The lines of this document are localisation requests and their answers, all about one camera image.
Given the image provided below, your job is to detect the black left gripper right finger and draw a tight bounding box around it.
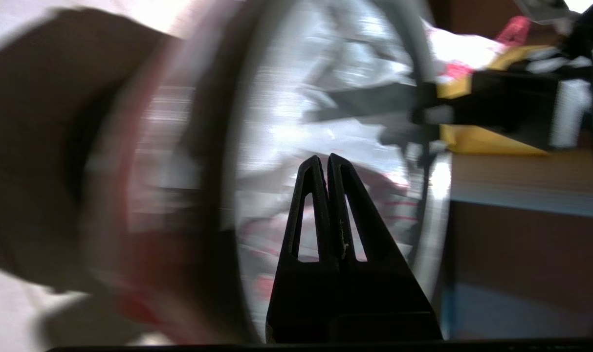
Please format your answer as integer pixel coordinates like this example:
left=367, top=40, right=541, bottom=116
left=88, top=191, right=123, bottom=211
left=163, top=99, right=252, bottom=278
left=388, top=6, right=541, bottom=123
left=327, top=153, right=444, bottom=342

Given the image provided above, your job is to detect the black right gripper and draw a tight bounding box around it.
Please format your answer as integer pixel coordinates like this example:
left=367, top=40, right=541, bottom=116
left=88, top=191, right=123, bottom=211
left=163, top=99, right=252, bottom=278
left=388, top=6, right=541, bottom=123
left=304, top=68, right=558, bottom=150

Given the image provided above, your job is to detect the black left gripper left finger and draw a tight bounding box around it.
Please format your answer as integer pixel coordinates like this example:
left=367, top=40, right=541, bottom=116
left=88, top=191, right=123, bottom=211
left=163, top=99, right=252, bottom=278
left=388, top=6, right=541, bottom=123
left=266, top=155, right=343, bottom=344

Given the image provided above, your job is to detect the white plastic bag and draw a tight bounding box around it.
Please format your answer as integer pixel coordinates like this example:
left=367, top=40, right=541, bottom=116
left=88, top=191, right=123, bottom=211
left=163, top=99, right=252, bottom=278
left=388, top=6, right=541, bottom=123
left=81, top=0, right=448, bottom=344

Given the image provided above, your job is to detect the white red-printed trash bag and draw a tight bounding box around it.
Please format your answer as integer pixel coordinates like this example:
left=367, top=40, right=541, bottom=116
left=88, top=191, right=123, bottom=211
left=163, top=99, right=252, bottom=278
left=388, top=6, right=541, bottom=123
left=421, top=15, right=532, bottom=85

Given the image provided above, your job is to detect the grey bin rim ring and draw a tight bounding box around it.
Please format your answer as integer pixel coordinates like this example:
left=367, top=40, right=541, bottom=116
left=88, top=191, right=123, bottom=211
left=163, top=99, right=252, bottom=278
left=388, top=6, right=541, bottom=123
left=213, top=0, right=454, bottom=344

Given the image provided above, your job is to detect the yellow plastic bag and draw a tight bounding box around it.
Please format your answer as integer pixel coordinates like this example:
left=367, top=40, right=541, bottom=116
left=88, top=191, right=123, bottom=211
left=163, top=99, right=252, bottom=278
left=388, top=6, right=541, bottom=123
left=434, top=44, right=553, bottom=157

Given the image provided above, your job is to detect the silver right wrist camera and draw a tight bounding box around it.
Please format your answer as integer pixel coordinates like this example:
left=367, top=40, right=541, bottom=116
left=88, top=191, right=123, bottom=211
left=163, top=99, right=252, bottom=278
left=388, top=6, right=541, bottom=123
left=549, top=76, right=593, bottom=150

